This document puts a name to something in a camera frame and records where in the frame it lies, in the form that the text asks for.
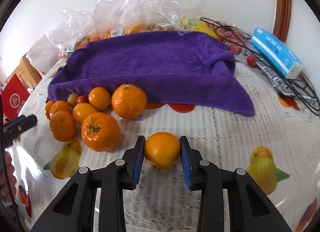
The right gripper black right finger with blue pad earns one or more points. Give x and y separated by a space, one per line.
249 207

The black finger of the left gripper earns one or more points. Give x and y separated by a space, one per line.
14 128

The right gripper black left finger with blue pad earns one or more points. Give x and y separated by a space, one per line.
72 209

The medium mandarin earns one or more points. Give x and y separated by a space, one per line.
63 126

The small mandarin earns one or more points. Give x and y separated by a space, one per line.
59 106

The green-red small tomato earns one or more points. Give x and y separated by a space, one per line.
72 99

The oval yellow-orange kumquat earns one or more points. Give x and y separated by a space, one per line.
81 111

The large mandarin with stem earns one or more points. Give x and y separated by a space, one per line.
100 132

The small round orange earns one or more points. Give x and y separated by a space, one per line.
99 98

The small smooth orange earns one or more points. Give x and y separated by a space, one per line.
162 150

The large bumpy mandarin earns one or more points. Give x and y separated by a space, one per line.
128 101

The person's left hand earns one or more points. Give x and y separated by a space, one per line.
11 178

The red box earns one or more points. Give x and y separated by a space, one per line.
14 97

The wooden chair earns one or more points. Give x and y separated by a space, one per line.
27 74

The white plastic bag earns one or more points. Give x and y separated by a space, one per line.
43 55

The folded grey patterned umbrella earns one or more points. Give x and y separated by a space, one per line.
290 88

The lone red cherry tomato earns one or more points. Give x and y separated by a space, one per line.
251 61

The blue tissue pack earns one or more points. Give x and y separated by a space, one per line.
281 57

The bagged oranges behind towel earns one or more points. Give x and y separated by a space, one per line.
132 29

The purple towel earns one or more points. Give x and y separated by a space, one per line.
192 68

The clear plastic bags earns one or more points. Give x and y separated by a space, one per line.
112 14

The bag of red tomatoes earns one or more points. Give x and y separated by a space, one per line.
232 37

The yellow fruit bag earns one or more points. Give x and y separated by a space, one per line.
192 24

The brown wooden door frame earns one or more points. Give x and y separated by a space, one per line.
282 19

